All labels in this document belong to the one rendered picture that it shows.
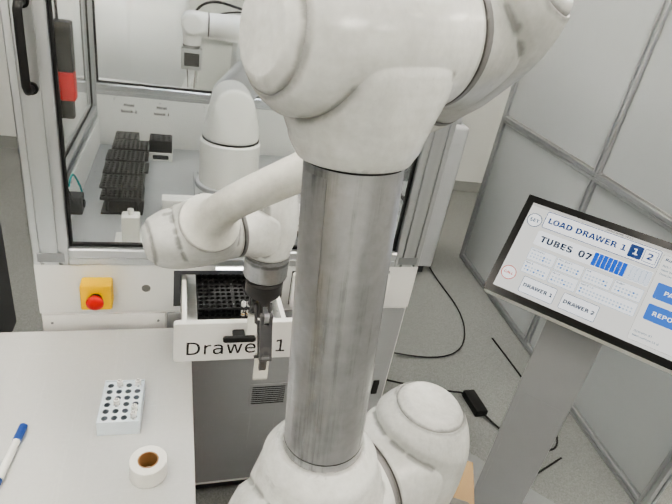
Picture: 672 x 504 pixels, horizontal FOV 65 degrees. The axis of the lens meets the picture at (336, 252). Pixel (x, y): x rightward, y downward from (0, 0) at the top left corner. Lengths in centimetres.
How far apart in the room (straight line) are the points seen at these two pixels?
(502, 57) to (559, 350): 125
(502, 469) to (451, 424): 120
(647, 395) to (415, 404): 178
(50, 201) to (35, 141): 14
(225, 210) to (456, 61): 45
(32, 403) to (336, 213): 99
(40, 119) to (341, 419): 94
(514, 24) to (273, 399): 143
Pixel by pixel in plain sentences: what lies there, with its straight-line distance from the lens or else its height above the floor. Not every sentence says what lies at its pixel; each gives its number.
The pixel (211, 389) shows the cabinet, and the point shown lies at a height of 50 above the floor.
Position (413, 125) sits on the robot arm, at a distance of 47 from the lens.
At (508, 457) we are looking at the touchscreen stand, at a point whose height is 35.
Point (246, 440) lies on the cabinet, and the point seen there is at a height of 27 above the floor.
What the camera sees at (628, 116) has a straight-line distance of 269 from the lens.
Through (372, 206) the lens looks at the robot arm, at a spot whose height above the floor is 149.
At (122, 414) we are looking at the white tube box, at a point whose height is 80.
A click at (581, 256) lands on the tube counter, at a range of 157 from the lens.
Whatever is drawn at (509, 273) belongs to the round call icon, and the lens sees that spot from 155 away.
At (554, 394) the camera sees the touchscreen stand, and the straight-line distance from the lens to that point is 177.
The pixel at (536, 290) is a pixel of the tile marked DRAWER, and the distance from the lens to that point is 154.
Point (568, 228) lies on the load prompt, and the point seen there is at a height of 115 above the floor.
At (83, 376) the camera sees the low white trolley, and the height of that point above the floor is 76.
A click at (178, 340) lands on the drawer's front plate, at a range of 127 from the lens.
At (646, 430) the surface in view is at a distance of 253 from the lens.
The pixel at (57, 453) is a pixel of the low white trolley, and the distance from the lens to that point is 124.
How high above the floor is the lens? 168
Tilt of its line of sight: 28 degrees down
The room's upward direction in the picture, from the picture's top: 10 degrees clockwise
